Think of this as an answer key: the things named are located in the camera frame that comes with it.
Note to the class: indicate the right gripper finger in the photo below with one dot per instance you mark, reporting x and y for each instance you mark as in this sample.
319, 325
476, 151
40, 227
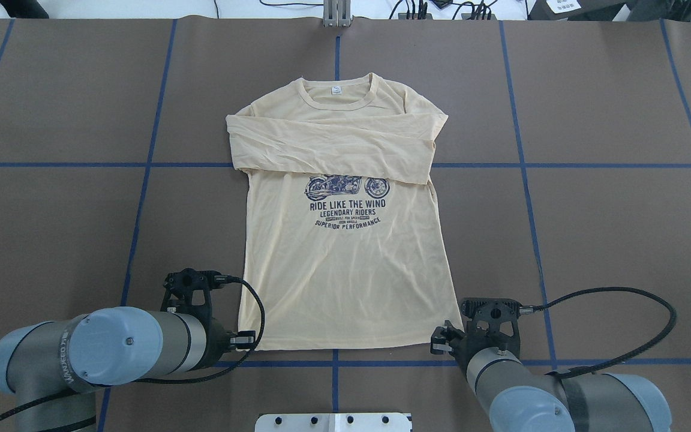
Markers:
445, 339

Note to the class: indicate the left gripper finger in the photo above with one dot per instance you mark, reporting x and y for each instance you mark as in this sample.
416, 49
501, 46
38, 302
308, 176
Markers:
243, 340

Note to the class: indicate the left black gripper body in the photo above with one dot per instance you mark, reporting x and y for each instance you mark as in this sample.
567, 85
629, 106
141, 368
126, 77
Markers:
218, 342

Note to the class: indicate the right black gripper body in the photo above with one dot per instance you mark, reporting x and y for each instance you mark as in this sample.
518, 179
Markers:
457, 347

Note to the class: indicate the cream long-sleeve printed shirt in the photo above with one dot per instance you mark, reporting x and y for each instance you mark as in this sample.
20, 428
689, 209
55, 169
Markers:
344, 244

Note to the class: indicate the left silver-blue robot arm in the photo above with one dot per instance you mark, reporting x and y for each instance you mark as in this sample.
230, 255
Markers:
55, 368

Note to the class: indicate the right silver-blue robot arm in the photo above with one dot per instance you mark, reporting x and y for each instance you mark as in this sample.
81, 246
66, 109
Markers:
514, 399

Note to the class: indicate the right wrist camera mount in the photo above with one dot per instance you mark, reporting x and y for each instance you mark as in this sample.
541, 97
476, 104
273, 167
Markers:
492, 322

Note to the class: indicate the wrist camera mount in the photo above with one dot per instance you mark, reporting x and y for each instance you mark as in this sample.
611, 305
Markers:
189, 292
492, 322

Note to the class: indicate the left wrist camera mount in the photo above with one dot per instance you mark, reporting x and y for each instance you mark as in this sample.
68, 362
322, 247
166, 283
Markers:
189, 292

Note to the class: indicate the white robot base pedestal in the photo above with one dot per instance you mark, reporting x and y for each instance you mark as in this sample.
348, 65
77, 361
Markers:
364, 421

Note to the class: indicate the aluminium frame post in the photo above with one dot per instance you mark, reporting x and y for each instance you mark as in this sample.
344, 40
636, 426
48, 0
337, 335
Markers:
337, 13

